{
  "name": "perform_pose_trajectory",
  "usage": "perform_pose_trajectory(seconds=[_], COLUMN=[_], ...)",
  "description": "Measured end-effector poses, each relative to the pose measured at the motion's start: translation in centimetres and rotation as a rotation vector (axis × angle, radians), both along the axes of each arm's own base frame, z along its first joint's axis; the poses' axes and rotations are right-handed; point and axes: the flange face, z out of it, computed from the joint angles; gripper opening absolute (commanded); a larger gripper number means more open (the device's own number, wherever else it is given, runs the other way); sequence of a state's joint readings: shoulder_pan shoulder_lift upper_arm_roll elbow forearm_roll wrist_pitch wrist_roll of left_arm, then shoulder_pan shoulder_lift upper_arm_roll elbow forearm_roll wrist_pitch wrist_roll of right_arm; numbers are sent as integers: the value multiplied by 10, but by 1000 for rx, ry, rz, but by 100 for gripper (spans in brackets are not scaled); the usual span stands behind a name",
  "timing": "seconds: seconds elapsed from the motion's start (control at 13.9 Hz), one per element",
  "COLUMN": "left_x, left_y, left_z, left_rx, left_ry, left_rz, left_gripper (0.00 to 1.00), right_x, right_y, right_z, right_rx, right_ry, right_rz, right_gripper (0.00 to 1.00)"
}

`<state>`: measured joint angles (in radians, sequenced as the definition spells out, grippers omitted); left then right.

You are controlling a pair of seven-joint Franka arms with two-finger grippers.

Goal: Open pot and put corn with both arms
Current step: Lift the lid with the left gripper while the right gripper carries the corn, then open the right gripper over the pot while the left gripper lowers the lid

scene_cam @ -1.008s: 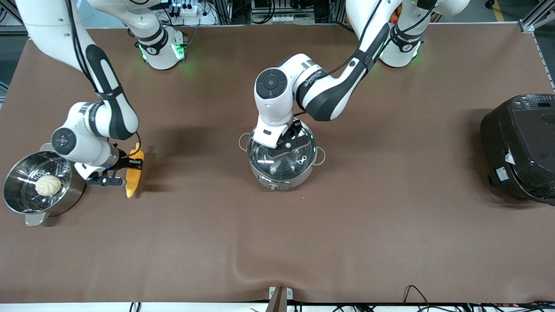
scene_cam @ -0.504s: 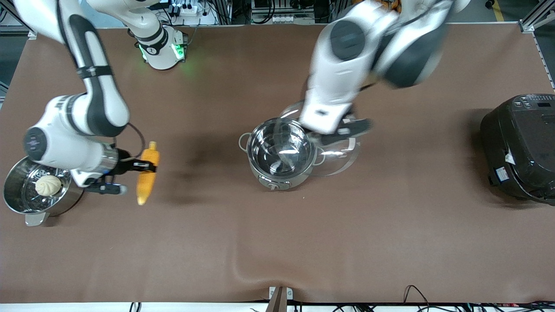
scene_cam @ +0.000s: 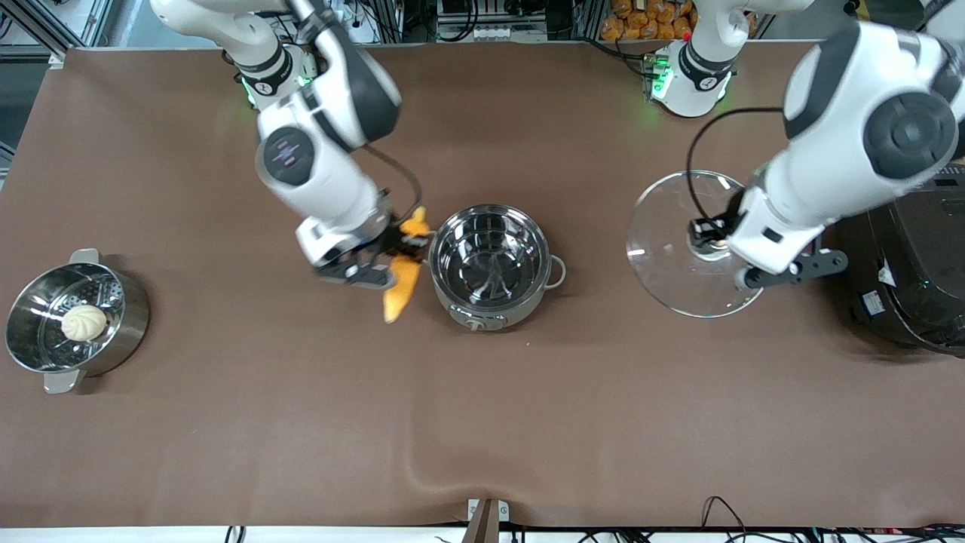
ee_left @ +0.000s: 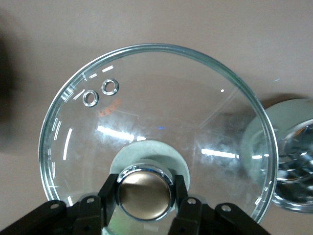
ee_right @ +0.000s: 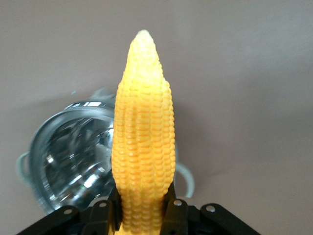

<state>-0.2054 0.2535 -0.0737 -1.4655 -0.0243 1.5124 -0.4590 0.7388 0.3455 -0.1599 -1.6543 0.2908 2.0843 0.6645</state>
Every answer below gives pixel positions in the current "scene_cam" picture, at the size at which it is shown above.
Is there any yellow corn cob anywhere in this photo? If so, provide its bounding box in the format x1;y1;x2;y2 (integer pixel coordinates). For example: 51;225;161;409
381;205;432;325

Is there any round glass pot lid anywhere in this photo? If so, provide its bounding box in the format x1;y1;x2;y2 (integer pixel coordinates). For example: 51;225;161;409
625;170;767;318

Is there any grey electric cooking pot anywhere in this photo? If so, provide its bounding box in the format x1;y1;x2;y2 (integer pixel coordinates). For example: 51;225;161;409
427;203;567;333

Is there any stainless steel steamer pot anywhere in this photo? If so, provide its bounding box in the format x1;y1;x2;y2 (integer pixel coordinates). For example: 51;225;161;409
5;248;152;395

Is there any black rice cooker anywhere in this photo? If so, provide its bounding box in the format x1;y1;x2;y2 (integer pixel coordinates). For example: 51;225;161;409
825;162;965;357

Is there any white power strip with plugs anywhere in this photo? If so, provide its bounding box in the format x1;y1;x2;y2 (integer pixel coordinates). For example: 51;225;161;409
343;0;381;44

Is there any brown table mat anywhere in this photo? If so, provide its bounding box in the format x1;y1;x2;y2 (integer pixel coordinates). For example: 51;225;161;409
0;41;965;529

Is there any bag of orange snacks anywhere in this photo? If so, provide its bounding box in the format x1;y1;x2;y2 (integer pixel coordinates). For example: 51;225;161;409
600;0;696;41

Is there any long white power strip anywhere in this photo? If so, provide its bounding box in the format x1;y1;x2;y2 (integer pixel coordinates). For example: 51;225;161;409
470;26;548;41

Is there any white steamed bun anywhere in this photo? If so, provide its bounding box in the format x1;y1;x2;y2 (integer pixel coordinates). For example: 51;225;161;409
60;304;109;343

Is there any aluminium frame profile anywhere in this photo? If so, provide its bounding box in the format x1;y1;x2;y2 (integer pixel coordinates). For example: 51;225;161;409
0;0;115;70

